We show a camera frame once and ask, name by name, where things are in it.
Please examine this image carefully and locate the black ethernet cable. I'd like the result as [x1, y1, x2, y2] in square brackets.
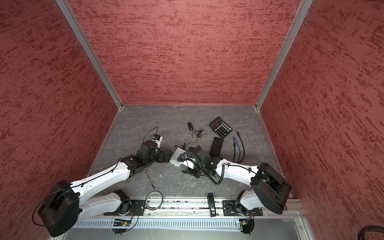
[232, 131, 246, 164]

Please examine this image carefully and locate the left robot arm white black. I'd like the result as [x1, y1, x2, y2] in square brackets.
[35, 140, 172, 237]

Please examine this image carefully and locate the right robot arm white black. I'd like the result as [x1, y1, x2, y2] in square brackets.
[177, 146, 292, 215]

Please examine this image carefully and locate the metal spoon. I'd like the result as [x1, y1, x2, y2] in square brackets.
[144, 168, 156, 189]

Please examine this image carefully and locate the black rectangular box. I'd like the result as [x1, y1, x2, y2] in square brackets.
[209, 137, 224, 158]

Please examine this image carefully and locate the black calculator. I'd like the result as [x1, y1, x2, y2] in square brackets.
[209, 117, 233, 139]

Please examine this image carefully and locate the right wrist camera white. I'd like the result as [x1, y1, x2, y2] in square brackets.
[182, 160, 195, 170]

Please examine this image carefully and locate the black power adapter with cord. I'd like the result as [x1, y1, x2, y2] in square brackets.
[175, 122, 207, 150]

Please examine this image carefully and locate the black clip handle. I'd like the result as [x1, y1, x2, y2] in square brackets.
[207, 193, 217, 217]

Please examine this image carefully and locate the black cable ring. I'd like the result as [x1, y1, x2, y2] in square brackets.
[145, 190, 164, 211]

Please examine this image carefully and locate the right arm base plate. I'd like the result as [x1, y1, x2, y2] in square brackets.
[222, 200, 263, 217]

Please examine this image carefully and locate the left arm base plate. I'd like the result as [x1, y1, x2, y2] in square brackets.
[104, 200, 146, 217]

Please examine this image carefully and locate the black hose bottom right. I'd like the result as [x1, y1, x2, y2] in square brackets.
[357, 225, 384, 240]

